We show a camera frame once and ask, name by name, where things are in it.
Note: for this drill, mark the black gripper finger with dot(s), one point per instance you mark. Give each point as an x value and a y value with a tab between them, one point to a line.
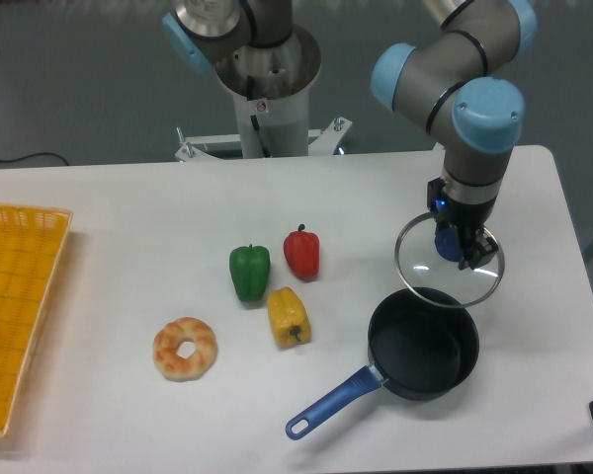
446	242
478	249

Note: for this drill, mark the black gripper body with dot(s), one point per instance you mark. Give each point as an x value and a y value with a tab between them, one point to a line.
459	209

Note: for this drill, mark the glass lid blue knob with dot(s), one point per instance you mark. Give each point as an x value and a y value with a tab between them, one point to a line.
437	281

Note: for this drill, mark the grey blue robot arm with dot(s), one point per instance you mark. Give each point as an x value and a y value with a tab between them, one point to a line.
448	88

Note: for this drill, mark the red bell pepper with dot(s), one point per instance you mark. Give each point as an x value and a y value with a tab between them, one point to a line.
302	253

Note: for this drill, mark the yellow bell pepper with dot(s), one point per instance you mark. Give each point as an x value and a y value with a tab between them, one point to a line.
288	318

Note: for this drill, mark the green bell pepper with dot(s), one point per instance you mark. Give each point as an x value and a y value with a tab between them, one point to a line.
249	268

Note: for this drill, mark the yellow woven basket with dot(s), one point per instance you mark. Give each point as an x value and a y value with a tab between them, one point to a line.
32	239

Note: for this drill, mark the black saucepan blue handle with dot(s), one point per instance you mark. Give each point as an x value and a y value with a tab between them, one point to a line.
420	347

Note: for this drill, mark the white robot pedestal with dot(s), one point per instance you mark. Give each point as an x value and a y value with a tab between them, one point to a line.
269	88

